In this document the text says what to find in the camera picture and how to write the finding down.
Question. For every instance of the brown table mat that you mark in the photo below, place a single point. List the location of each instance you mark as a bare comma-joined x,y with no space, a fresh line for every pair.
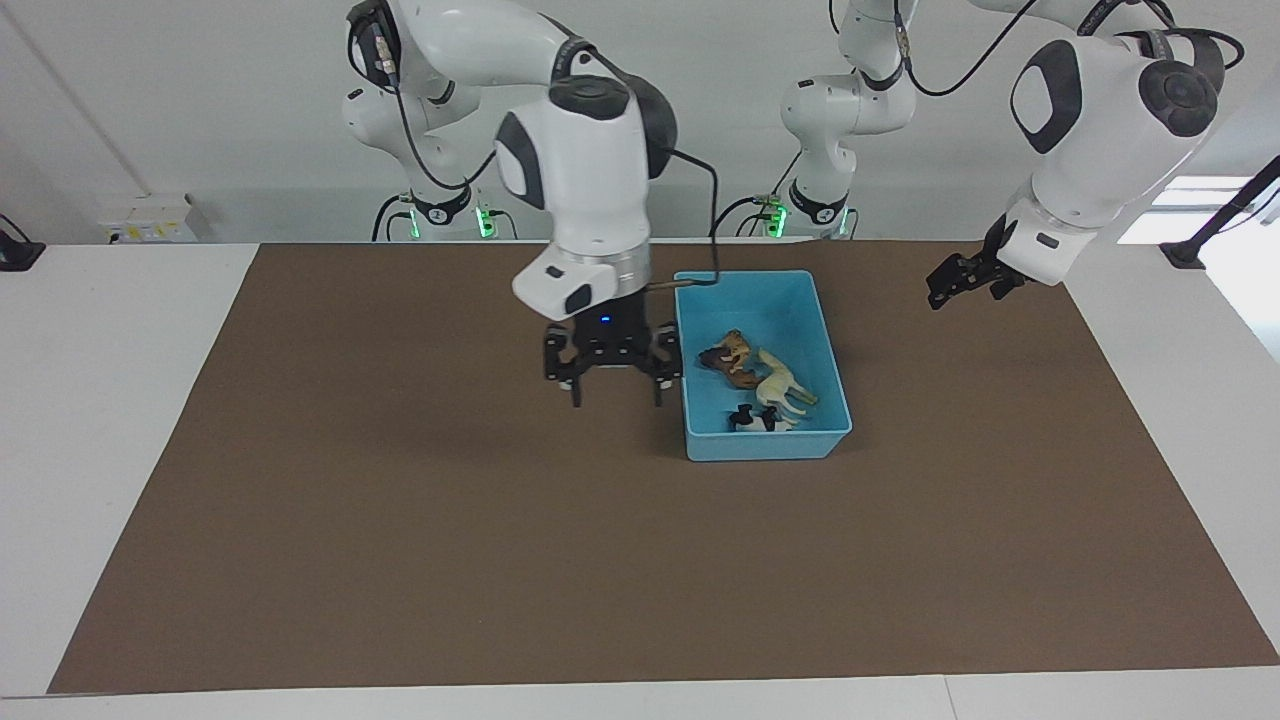
400,580

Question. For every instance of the brown lion toy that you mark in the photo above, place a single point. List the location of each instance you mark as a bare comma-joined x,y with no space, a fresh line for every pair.
715,360

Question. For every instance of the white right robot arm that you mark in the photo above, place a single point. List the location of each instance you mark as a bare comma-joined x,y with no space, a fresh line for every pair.
590,180

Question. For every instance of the orange tiger toy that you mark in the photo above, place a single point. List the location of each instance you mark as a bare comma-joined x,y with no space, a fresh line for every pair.
738,350

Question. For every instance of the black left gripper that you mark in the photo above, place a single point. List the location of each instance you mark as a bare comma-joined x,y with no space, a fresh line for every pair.
1000,265

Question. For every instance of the white wall socket box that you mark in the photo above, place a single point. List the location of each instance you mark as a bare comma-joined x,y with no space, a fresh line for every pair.
150,220

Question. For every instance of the black white panda toy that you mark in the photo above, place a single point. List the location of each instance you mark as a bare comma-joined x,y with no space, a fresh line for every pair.
762,420

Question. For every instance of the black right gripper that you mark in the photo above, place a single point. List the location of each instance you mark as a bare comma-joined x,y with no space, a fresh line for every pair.
610,345

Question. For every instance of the blue plastic storage box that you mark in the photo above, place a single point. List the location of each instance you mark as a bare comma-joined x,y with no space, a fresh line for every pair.
780,310

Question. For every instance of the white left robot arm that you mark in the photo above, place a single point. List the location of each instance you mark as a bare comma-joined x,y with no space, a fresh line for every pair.
1090,150

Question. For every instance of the cream white horse toy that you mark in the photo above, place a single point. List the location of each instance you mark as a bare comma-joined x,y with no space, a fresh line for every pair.
778,382

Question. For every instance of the black table clamp stand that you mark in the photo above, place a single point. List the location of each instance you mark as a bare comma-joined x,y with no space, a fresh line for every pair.
15,255

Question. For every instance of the black slanted pole stand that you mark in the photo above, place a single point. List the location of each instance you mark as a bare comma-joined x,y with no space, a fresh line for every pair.
1215,222

